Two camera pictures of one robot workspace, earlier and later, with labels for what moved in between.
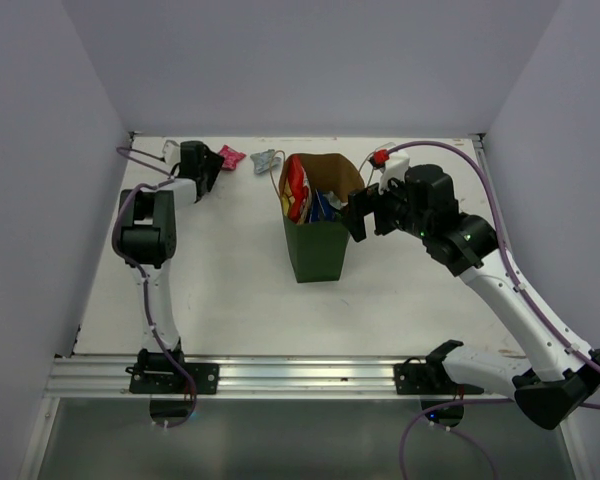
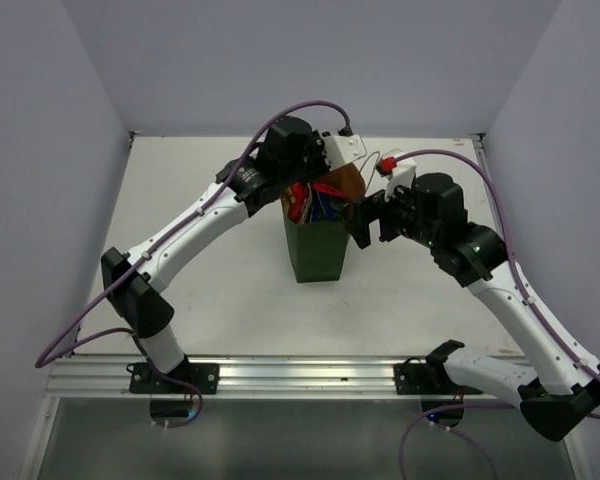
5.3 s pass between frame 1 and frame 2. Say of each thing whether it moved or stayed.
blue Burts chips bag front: stayed
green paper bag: stayed
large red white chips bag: stayed
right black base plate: stayed
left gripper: moved
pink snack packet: moved
